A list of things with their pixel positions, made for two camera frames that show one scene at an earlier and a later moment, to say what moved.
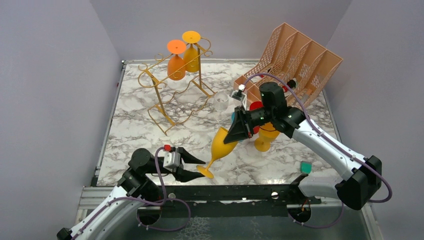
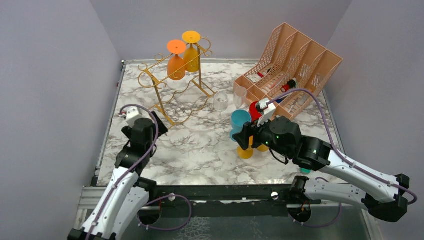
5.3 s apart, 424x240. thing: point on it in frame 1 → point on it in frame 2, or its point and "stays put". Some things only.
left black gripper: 184,175 → 163,129
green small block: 305,167 stays put
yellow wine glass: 219,150 → 247,153
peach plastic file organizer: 294,61 stays put
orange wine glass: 176,65 stays put
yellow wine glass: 191,56 stays put
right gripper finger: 241,127 → 243,137
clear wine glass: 221,101 stays put
